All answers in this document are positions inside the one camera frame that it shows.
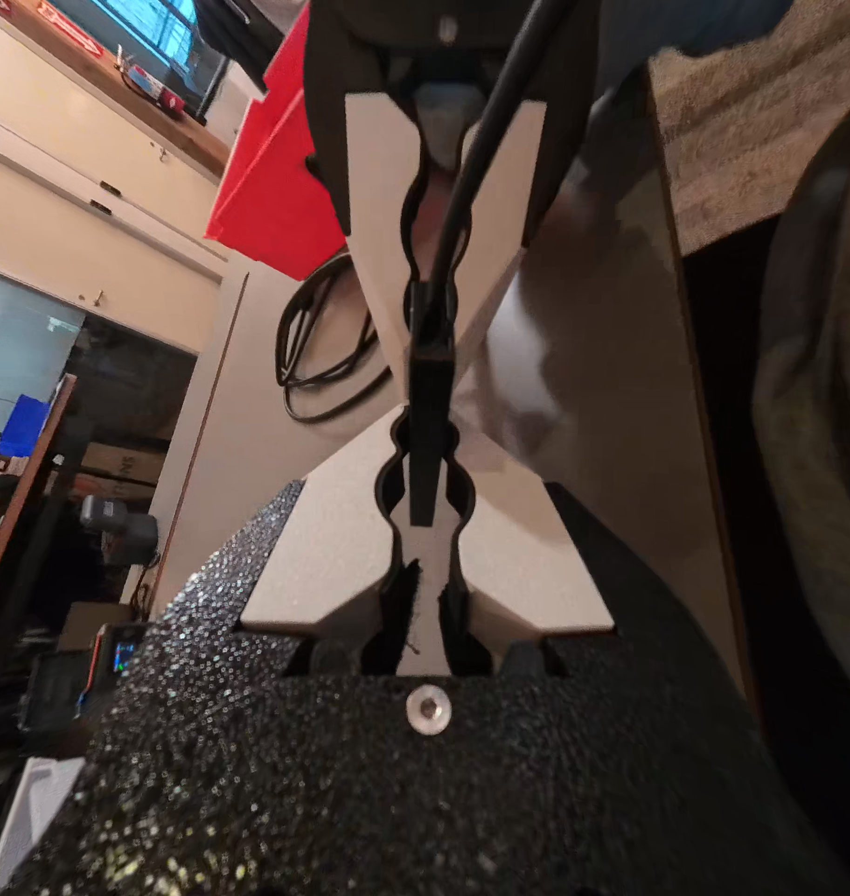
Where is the glass partition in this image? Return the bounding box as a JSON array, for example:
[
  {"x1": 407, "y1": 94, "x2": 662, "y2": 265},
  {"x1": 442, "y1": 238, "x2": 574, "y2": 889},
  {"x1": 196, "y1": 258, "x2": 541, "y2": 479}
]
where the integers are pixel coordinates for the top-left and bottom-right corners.
[{"x1": 0, "y1": 266, "x2": 86, "y2": 435}]

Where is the brown wooden desk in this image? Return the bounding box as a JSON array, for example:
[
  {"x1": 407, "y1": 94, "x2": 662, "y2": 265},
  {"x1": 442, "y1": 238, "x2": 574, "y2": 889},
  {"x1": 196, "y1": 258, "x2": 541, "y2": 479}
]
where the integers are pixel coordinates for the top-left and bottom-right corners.
[{"x1": 0, "y1": 374, "x2": 79, "y2": 561}]

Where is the dark jacket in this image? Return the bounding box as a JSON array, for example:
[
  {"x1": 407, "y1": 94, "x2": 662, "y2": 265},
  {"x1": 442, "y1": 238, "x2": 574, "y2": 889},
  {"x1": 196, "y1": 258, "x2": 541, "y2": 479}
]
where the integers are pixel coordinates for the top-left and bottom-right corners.
[{"x1": 194, "y1": 0, "x2": 272, "y2": 92}]

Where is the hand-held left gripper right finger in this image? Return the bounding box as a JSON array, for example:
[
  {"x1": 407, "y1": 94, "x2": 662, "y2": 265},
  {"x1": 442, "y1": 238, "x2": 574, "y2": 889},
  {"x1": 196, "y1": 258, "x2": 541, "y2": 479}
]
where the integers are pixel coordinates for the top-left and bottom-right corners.
[{"x1": 442, "y1": 420, "x2": 617, "y2": 669}]

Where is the person's grey printed sweatshirt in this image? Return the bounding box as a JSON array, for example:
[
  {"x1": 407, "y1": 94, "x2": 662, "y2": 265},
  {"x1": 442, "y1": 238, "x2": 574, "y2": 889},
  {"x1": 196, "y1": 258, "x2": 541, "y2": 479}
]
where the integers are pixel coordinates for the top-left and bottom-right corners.
[{"x1": 750, "y1": 105, "x2": 850, "y2": 708}]

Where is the cream wall cabinet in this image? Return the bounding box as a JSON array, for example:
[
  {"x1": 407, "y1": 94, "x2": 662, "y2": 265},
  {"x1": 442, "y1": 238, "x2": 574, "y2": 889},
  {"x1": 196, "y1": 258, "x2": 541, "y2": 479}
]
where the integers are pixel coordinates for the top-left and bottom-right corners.
[{"x1": 0, "y1": 14, "x2": 251, "y2": 330}]

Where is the black usb cable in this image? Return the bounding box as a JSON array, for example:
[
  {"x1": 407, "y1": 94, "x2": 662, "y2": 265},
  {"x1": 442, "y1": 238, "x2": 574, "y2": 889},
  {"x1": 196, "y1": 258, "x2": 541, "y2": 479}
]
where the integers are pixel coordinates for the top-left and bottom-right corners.
[{"x1": 407, "y1": 0, "x2": 580, "y2": 351}]

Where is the wooden wall ledge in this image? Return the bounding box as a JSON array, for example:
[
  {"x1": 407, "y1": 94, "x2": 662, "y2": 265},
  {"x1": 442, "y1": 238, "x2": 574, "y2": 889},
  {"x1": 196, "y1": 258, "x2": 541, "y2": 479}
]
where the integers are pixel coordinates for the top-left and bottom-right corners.
[{"x1": 8, "y1": 0, "x2": 233, "y2": 179}]

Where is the blue lit window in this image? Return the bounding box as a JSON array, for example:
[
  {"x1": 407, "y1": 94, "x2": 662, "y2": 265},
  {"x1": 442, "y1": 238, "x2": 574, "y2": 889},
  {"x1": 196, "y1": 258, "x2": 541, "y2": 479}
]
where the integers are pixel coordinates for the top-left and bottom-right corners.
[{"x1": 99, "y1": 0, "x2": 202, "y2": 74}]

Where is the black power bank with display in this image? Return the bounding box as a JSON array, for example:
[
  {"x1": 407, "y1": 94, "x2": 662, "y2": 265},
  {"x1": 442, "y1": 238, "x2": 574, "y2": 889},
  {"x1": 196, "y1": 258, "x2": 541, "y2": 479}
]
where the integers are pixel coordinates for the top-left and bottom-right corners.
[{"x1": 19, "y1": 622, "x2": 149, "y2": 732}]

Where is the clear plastic bin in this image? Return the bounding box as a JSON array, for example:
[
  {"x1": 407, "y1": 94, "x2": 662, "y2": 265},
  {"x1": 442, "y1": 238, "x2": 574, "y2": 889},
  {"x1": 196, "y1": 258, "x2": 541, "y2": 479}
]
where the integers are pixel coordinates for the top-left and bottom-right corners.
[{"x1": 0, "y1": 756, "x2": 89, "y2": 896}]

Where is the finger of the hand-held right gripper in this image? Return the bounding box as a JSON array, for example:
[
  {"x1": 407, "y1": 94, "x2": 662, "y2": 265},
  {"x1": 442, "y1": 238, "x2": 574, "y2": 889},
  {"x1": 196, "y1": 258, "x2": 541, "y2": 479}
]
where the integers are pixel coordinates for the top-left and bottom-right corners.
[
  {"x1": 452, "y1": 100, "x2": 548, "y2": 354},
  {"x1": 344, "y1": 90, "x2": 427, "y2": 382}
]

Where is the brown cardboard box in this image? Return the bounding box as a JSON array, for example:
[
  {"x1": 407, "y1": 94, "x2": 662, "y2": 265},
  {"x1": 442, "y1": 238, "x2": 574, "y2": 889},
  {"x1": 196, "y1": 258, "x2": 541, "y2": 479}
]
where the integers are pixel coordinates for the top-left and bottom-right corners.
[{"x1": 82, "y1": 441, "x2": 168, "y2": 484}]

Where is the dark grey power adapter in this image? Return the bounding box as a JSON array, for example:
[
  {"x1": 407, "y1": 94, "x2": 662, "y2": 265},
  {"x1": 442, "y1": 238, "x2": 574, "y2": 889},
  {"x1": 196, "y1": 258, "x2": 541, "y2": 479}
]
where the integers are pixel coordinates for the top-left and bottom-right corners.
[{"x1": 81, "y1": 493, "x2": 161, "y2": 567}]

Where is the red fire extinguisher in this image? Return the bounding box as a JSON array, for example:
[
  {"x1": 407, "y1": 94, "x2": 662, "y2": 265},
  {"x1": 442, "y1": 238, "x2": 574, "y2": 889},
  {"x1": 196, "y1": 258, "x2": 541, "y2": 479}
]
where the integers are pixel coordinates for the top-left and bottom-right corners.
[{"x1": 120, "y1": 59, "x2": 188, "y2": 120}]

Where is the red plastic bin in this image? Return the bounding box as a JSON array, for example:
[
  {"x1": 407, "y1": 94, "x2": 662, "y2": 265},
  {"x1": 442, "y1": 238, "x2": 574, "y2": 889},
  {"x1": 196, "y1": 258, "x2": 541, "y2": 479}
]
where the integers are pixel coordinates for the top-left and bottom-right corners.
[{"x1": 204, "y1": 3, "x2": 349, "y2": 282}]

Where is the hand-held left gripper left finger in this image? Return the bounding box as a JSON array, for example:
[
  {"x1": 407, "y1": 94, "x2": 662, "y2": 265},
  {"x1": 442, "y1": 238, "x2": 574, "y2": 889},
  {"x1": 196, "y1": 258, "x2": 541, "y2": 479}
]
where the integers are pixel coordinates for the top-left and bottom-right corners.
[{"x1": 240, "y1": 405, "x2": 415, "y2": 662}]

